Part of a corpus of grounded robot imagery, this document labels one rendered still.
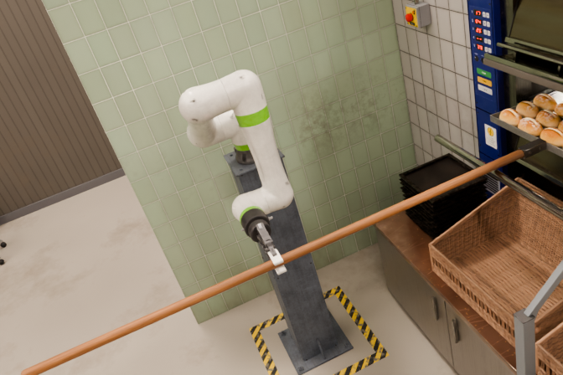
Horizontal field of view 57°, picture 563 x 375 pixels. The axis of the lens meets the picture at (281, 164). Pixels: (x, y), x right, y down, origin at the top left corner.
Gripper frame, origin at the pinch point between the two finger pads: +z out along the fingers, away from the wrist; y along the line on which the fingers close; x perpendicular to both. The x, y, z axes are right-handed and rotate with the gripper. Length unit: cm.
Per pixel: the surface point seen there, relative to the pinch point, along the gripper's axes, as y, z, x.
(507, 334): 58, 19, -67
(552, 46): -28, -11, -114
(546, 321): 48, 28, -76
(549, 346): 50, 35, -71
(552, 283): 15, 39, -68
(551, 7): -39, -16, -118
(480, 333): 61, 12, -62
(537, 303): 20, 39, -62
